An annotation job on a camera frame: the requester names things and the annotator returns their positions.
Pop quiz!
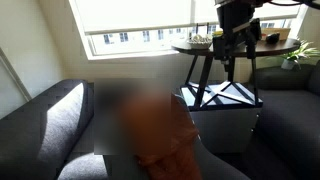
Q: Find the light wooden open box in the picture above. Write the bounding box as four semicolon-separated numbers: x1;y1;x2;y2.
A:
260;27;292;42

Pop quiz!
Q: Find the green plant white pot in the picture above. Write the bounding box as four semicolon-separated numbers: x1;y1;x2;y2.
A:
280;39;320;71

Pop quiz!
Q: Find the gray armchair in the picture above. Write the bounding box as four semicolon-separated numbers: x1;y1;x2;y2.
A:
99;94;251;180

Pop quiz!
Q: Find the small black metal rack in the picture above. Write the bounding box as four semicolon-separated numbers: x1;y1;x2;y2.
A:
195;22;211;36

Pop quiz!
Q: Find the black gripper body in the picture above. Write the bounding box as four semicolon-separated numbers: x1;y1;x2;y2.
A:
215;0;263;42

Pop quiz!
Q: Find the orange jacket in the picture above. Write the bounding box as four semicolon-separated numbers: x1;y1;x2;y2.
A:
114;91;203;180

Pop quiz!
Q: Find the white shallow bowl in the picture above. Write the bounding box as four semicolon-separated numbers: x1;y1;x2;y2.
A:
185;33;214;51

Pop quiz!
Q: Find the white roller blind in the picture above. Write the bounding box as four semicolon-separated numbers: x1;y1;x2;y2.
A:
70;0;195;36
194;0;303;27

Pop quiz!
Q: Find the round dark wooden table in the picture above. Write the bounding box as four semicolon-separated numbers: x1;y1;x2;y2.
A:
170;36;302;112

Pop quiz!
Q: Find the dark gray fabric sofa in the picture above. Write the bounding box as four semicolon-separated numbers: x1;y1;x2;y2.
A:
249;59;320;180
0;78;140;180

